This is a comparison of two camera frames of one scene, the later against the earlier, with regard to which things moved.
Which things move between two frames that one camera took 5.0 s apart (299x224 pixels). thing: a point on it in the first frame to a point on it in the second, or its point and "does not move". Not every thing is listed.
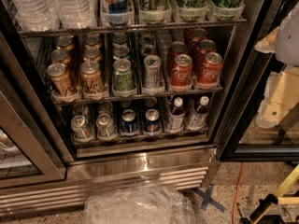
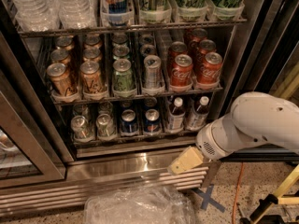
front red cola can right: x=209 y=72 does not move
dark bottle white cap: x=177 y=115 does not move
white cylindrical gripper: x=289 y=39 to x=207 y=142
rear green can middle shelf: x=119 y=38 does not move
